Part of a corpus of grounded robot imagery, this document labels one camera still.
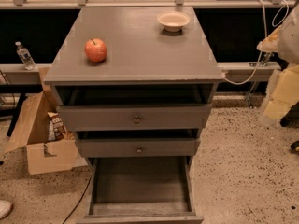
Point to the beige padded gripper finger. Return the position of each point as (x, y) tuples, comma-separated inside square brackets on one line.
[(282, 93)]

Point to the red apple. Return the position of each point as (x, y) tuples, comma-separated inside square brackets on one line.
[(96, 50)]

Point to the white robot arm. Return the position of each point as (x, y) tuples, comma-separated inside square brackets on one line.
[(284, 40)]

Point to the grey wooden drawer cabinet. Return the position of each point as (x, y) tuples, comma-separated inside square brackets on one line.
[(139, 52)]

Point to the grey bottom drawer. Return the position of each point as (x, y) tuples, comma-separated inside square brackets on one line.
[(148, 190)]

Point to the grey drawer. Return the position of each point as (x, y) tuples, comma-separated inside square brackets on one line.
[(148, 190), (138, 143), (142, 107)]

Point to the grey middle drawer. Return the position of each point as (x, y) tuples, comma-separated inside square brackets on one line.
[(138, 143)]

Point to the grey top drawer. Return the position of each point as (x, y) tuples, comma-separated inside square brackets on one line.
[(142, 107)]

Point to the metal stand pole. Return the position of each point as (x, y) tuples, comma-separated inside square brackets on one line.
[(262, 61)]

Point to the white ceramic bowl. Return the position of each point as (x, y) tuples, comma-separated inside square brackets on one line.
[(173, 21)]

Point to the brown snack bag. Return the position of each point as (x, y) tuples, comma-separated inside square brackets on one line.
[(56, 127)]

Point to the open cardboard box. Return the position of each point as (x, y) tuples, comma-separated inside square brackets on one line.
[(32, 132)]

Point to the black table leg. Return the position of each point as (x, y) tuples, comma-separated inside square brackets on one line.
[(23, 91)]

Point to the clear plastic water bottle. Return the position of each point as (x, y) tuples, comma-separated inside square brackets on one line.
[(25, 56)]

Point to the white shoe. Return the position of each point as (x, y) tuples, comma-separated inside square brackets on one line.
[(5, 208)]

